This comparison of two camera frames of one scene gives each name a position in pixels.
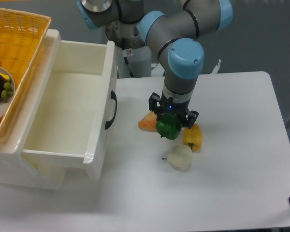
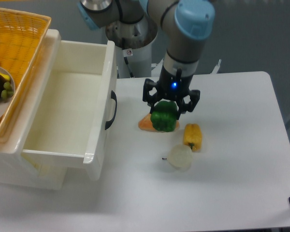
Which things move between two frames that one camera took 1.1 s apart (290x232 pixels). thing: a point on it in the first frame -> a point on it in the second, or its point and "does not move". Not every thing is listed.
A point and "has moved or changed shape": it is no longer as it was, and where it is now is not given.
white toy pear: (180, 157) does not move
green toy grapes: (8, 92) does not move
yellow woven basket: (19, 37) does not move
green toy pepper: (168, 125) has moved or changed shape
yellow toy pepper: (193, 137) does not move
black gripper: (160, 105) -> (173, 88)
